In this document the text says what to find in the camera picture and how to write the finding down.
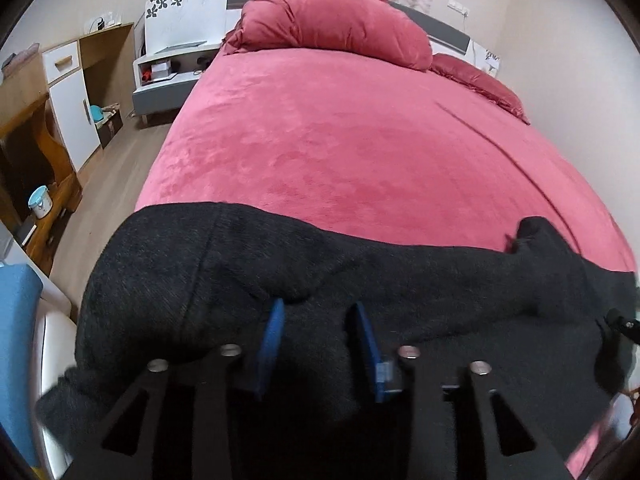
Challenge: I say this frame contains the blue cushioned chair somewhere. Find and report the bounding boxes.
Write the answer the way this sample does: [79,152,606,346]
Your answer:
[0,264,79,480]

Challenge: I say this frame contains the red rolled duvet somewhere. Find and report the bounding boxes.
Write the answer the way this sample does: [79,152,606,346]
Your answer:
[222,0,434,74]

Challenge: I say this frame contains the white and teal bucket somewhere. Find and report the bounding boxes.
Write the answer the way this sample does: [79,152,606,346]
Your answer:
[27,185,55,220]

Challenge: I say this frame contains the black pants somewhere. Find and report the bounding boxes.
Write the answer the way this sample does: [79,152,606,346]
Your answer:
[34,201,640,466]

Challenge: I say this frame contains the wooden desk cabinet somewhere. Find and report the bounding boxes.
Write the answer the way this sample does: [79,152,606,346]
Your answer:
[0,22,137,277]

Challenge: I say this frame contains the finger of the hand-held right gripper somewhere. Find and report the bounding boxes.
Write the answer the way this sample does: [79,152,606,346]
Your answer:
[606,309,640,347]

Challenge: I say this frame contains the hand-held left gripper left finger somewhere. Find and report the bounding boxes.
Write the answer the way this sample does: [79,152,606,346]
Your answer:
[75,299,287,480]

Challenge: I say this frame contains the grey and white headboard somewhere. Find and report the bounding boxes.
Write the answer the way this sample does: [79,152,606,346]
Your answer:
[144,0,501,79]

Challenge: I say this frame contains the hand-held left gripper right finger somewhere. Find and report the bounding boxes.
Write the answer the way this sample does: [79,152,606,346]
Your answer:
[347,301,571,480]

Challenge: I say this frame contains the small pink pillow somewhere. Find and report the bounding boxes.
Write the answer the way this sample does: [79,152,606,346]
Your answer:
[429,52,531,126]

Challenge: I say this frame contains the white nightstand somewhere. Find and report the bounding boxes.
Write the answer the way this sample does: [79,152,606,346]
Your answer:
[132,42,227,127]

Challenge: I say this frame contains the bed with pink blanket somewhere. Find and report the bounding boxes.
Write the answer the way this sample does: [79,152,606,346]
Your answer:
[134,47,640,480]

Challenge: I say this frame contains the brown storage box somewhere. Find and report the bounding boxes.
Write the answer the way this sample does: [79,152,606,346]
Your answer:
[99,109,124,149]

